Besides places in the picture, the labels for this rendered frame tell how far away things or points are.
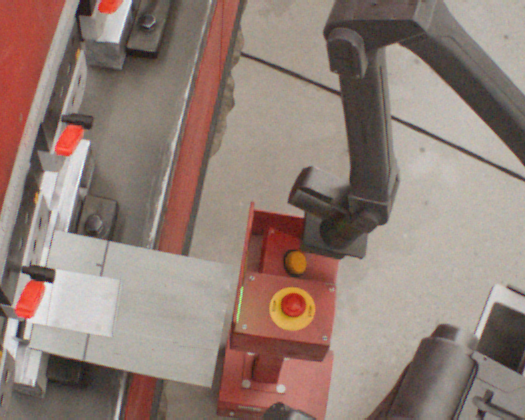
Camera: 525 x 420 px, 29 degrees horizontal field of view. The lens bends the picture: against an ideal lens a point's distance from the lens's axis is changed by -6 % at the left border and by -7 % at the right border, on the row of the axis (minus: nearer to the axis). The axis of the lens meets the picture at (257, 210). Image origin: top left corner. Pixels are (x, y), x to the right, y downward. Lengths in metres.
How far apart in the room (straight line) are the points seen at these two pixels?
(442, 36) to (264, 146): 1.55
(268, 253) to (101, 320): 0.40
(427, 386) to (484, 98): 0.48
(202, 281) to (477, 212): 1.31
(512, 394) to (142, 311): 0.74
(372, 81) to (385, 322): 1.35
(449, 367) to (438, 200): 1.85
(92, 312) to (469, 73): 0.63
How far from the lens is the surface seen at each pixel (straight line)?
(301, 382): 2.37
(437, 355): 0.85
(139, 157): 1.71
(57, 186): 1.60
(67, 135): 1.26
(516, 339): 1.50
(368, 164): 1.41
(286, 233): 1.81
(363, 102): 1.30
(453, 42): 1.18
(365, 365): 2.52
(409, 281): 2.60
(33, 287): 1.21
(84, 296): 1.50
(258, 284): 1.73
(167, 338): 1.48
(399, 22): 1.14
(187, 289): 1.50
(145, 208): 1.67
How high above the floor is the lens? 2.43
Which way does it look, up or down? 68 degrees down
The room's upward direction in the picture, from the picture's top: 8 degrees clockwise
